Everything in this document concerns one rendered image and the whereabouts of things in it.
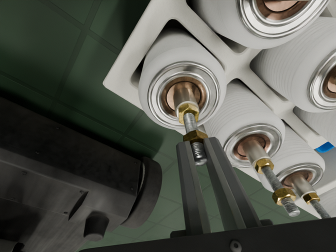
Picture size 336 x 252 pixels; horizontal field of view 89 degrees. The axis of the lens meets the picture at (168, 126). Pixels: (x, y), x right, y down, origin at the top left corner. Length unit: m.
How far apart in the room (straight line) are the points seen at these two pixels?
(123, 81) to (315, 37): 0.22
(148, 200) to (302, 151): 0.34
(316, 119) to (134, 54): 0.28
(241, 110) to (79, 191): 0.35
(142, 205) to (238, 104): 0.34
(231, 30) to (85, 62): 0.35
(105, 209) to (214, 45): 0.38
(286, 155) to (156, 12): 0.27
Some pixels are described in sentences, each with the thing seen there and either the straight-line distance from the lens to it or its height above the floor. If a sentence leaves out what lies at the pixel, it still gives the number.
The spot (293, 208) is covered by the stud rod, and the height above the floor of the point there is 0.34.
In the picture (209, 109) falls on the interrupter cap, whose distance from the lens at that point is 0.19.
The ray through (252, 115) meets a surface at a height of 0.25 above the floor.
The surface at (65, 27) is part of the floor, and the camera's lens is 0.46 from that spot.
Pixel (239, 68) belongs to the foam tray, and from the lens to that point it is 0.27.
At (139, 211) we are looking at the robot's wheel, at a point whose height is 0.19.
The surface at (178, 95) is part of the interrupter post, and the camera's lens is 0.17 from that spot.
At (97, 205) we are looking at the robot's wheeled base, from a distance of 0.43.
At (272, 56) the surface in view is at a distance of 0.27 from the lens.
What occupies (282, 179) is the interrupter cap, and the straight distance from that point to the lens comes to 0.33.
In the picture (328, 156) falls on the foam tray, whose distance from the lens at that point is 0.60.
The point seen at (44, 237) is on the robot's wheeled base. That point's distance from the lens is 0.72.
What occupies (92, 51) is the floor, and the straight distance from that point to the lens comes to 0.45.
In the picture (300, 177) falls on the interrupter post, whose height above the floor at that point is 0.26.
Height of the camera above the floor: 0.41
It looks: 55 degrees down
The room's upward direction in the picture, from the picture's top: 175 degrees clockwise
